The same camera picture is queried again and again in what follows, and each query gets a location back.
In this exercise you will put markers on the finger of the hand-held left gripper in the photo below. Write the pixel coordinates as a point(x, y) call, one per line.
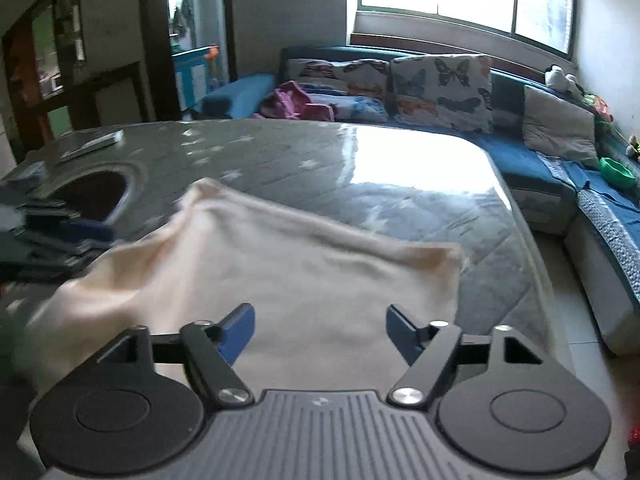
point(70, 255)
point(87, 231)

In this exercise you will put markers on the pink clothing pile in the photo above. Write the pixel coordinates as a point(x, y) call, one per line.
point(290, 102)

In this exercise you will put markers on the cyan baby cot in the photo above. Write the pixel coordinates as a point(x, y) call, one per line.
point(192, 75)

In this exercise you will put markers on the plain grey cushion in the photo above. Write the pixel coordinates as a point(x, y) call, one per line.
point(560, 125)

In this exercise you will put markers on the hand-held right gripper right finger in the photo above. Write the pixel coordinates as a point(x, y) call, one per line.
point(402, 332)

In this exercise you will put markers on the blue sectional sofa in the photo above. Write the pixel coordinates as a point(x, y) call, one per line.
point(520, 160)

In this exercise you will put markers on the white plush toy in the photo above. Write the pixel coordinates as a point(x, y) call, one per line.
point(560, 79)

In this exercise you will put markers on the square butterfly print pillow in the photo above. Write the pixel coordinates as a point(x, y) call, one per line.
point(440, 92)

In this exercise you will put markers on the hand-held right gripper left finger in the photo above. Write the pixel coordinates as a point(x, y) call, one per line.
point(239, 331)

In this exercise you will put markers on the colourful soft toys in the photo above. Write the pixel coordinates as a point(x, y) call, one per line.
point(599, 107)

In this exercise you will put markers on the cream cloth garment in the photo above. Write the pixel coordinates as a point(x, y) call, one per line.
point(280, 270)

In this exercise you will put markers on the dark wooden cabinet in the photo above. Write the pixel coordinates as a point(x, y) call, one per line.
point(30, 75)

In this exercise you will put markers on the grey flat rectangular object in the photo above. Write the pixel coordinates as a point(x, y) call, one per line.
point(92, 145)

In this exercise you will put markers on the dark wooden door frame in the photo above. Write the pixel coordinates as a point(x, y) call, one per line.
point(155, 35)

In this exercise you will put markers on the blue patterned flat pillow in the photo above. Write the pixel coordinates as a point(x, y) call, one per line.
point(355, 107)

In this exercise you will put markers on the green plastic bowl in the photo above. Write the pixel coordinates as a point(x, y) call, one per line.
point(617, 172)

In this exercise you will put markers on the long butterfly print pillow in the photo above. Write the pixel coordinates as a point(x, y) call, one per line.
point(340, 72)

